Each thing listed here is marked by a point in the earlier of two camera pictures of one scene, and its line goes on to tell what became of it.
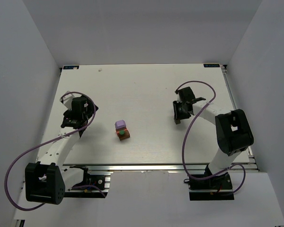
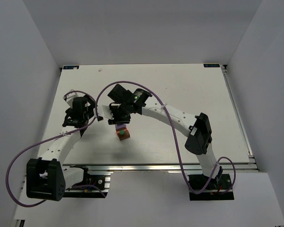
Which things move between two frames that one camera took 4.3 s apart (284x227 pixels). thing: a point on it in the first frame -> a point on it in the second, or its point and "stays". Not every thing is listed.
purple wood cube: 120,124 stays
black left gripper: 69,122 stays
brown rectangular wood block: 126,135 stays
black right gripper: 176,112 -> 119,119
